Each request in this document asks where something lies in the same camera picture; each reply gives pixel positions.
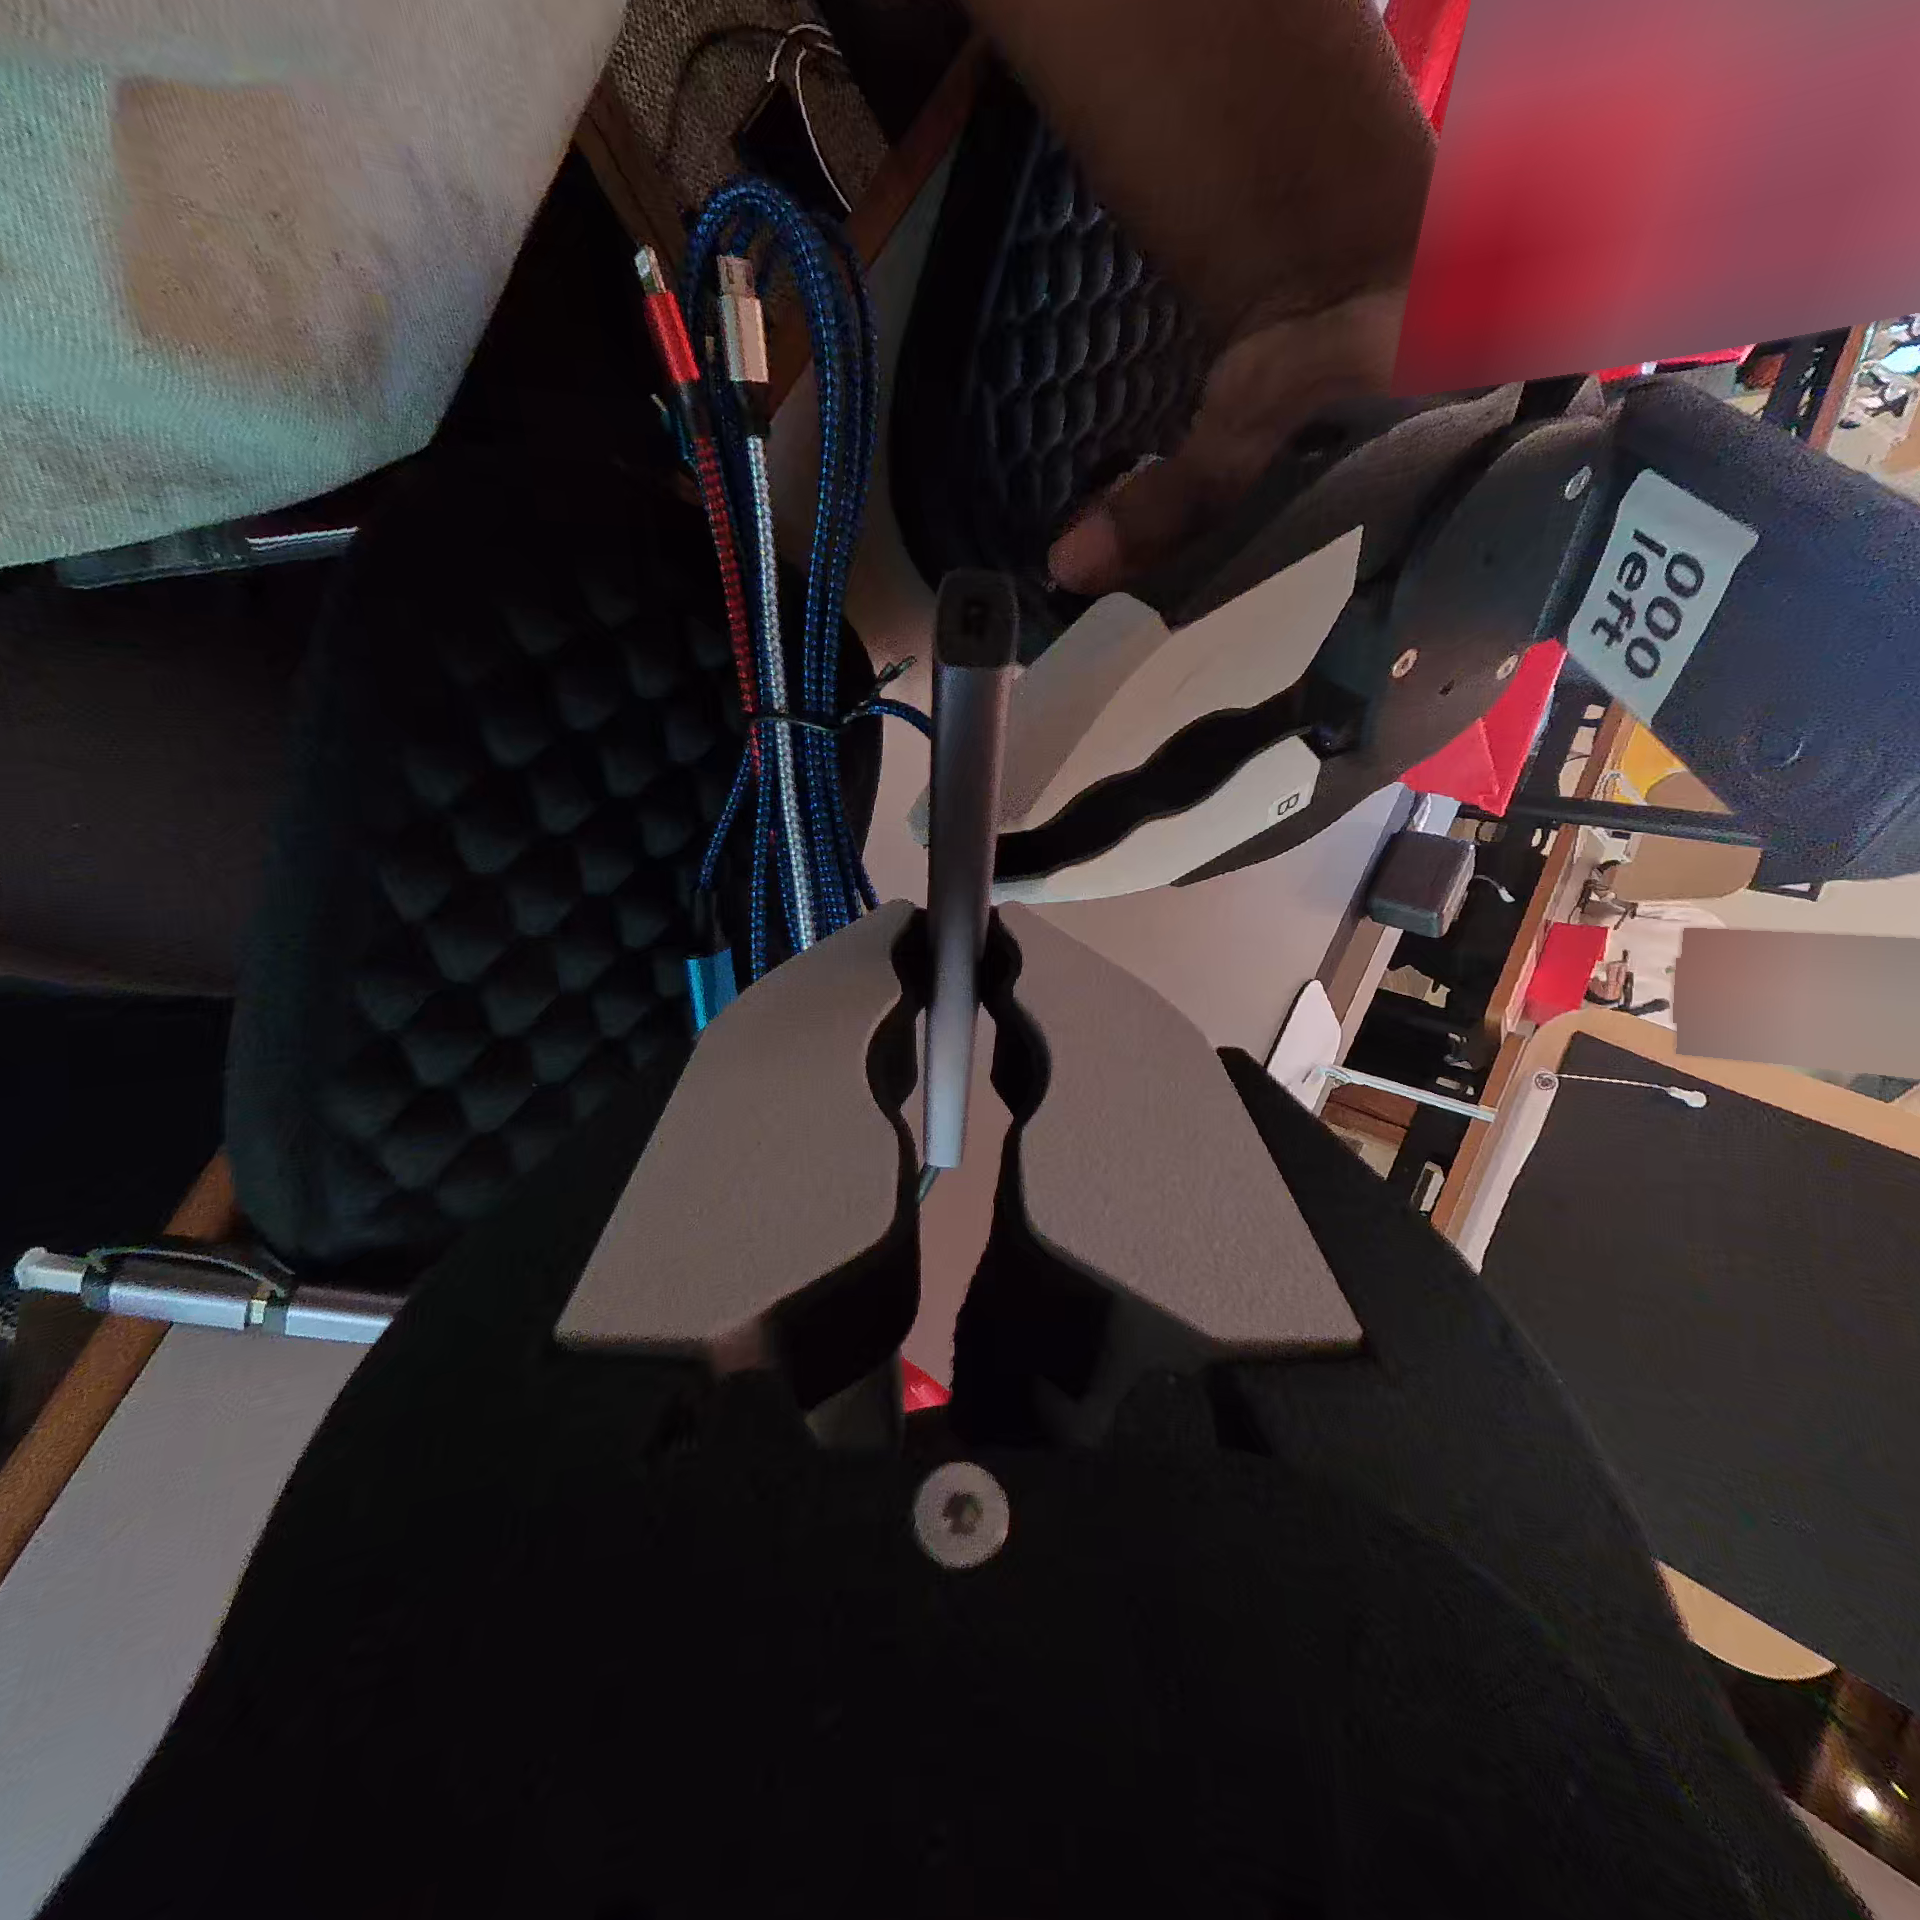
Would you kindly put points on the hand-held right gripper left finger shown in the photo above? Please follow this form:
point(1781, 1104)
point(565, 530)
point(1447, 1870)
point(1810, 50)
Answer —
point(751, 1185)

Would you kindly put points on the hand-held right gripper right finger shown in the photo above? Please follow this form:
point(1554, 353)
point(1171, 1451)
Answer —
point(1171, 1185)

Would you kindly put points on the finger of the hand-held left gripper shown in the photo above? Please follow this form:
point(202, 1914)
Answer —
point(1201, 849)
point(1201, 645)

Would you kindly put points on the large red plastic bin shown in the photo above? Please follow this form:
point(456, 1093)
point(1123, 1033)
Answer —
point(1484, 750)

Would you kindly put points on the grey usb hub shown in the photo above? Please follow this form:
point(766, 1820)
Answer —
point(961, 841)

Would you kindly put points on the person's left forearm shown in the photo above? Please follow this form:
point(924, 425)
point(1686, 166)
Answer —
point(1201, 151)

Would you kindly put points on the grey usb adapter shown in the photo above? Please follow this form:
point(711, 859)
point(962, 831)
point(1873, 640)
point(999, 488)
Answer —
point(181, 1303)

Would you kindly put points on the person's left hand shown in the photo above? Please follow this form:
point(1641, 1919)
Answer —
point(1245, 421)

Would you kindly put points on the white panel stand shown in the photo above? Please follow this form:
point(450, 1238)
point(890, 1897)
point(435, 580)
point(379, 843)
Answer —
point(1305, 1043)

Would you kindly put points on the small grey charger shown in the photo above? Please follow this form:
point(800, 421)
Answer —
point(1419, 885)

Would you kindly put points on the black panel with wooden rim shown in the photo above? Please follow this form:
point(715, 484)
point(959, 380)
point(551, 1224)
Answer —
point(1694, 1351)

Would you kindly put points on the dark slim device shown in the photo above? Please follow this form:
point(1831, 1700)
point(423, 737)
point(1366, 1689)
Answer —
point(195, 555)

